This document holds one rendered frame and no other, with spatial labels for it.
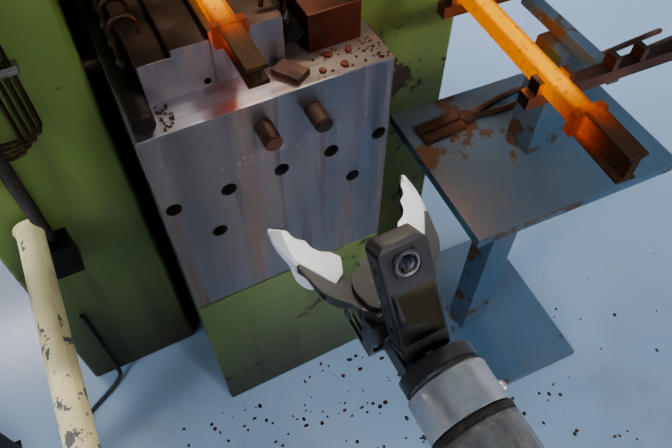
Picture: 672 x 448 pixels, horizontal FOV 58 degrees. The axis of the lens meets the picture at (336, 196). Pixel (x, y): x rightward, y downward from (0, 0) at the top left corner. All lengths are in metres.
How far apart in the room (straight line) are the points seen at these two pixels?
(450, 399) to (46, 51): 0.71
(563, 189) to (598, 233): 0.89
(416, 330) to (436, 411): 0.06
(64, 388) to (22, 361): 0.83
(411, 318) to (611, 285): 1.39
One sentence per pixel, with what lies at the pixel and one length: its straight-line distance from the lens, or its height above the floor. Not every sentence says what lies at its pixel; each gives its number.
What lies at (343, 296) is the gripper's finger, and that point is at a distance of 0.54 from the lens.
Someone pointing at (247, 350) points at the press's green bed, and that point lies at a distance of 1.39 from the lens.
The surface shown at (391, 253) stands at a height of 1.09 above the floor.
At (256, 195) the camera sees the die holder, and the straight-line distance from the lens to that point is 0.96.
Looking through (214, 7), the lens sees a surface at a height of 1.01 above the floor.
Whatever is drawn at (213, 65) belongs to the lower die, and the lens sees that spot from 0.84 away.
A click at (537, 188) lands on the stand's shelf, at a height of 0.70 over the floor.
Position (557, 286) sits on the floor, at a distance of 1.81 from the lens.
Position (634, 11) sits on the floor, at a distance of 2.83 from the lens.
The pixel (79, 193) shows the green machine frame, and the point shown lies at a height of 0.65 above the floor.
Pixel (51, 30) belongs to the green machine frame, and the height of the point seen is 0.97.
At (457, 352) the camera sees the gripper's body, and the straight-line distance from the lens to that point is 0.52.
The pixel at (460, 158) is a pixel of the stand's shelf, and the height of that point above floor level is 0.70.
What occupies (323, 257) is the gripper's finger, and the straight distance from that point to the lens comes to 0.56.
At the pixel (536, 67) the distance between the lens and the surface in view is 0.83.
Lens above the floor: 1.48
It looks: 52 degrees down
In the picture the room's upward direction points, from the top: straight up
